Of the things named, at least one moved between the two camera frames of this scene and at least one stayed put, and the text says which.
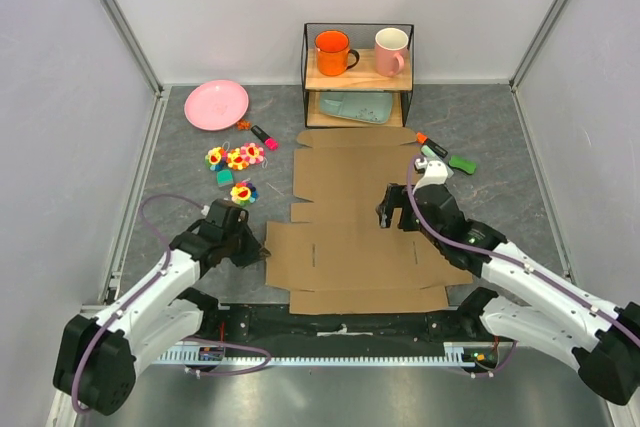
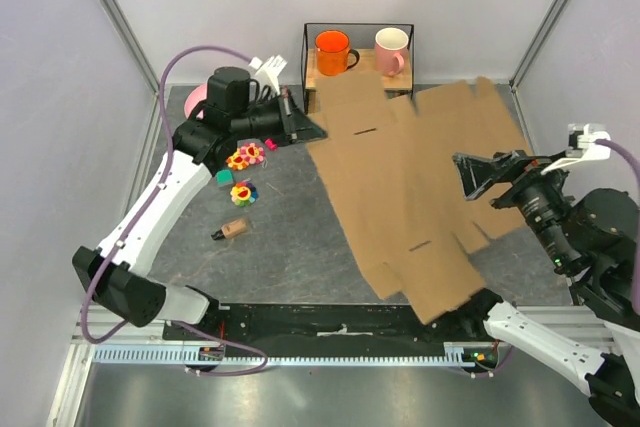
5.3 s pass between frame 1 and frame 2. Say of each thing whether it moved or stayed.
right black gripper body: moved
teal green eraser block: stayed
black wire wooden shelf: stayed
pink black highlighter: stayed
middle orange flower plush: stayed
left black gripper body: moved
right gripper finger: moved
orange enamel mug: stayed
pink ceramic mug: stayed
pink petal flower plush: stayed
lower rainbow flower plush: stayed
